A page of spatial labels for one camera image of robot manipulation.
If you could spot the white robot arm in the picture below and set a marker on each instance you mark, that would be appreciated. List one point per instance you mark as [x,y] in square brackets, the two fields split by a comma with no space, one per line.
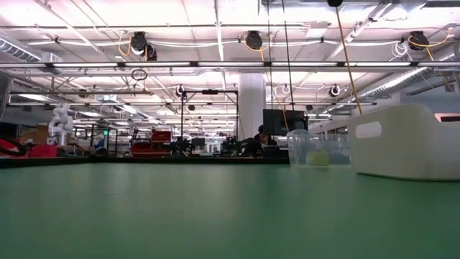
[61,124]

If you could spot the person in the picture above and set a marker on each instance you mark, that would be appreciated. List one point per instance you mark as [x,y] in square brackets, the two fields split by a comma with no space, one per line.
[261,141]

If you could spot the white pillar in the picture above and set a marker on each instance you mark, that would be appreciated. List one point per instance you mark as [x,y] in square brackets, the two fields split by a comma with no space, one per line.
[251,100]

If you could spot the black computer monitor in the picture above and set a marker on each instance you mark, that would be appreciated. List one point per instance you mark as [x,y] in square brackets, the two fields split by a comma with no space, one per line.
[276,122]

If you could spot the long ceiling light strip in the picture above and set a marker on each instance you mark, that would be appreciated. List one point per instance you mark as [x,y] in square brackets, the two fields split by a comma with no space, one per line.
[230,64]

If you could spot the clear plastic bin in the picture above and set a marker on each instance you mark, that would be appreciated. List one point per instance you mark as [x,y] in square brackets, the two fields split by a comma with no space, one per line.
[298,147]

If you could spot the red tool chest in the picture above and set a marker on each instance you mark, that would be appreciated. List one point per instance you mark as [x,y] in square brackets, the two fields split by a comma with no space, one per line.
[158,138]

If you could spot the white plastic bin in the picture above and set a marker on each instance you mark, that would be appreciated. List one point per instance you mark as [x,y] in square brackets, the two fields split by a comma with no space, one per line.
[402,151]

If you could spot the red equipment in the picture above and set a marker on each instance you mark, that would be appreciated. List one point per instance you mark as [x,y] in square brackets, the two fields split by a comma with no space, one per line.
[43,151]

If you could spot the cardboard box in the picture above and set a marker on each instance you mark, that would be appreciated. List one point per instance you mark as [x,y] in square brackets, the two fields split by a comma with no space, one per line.
[37,136]

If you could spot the black metal rig frame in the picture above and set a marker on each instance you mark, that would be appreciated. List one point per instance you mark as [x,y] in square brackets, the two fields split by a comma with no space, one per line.
[209,92]

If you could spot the black table frame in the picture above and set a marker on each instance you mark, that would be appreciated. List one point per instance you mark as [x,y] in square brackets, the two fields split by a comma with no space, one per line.
[143,160]

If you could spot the silver air duct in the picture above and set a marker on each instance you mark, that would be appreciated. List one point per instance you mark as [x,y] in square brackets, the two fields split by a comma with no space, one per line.
[18,50]
[395,84]

